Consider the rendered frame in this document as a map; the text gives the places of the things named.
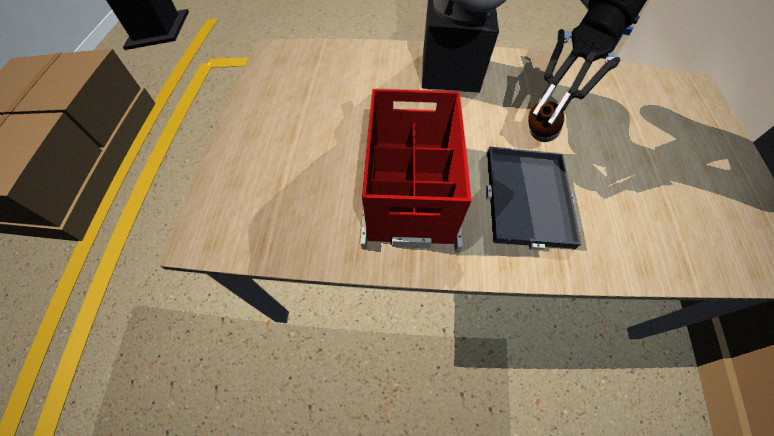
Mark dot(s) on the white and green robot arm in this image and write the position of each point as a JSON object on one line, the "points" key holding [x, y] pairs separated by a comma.
{"points": [[453, 10]]}

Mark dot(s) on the brown glass bottle with white label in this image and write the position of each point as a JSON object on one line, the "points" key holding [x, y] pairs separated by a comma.
{"points": [[539, 127]]}

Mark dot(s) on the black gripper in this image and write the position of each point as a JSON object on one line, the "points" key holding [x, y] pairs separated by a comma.
{"points": [[593, 39]]}

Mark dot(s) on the red divided crate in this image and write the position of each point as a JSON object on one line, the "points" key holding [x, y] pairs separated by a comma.
{"points": [[422, 146]]}

